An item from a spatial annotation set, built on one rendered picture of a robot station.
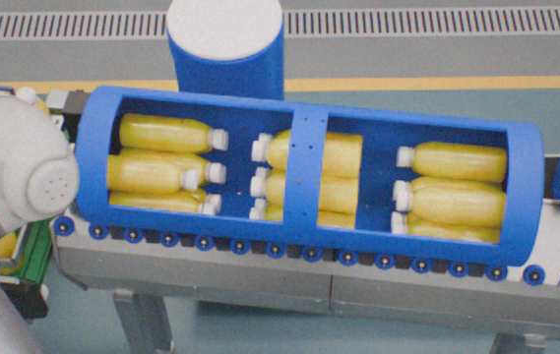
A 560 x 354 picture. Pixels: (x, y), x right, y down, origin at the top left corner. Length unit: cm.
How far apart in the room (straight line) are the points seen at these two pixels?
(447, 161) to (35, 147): 93
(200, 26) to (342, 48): 145
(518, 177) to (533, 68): 192
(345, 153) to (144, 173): 39
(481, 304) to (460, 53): 179
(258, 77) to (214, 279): 52
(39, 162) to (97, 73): 247
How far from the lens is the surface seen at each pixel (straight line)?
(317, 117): 169
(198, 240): 184
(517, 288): 188
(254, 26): 213
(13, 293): 196
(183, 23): 215
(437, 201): 170
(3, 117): 112
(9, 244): 188
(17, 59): 363
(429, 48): 355
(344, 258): 182
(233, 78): 210
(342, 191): 169
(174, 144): 179
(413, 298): 190
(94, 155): 170
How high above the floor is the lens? 253
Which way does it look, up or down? 54 degrees down
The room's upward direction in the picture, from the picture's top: 1 degrees counter-clockwise
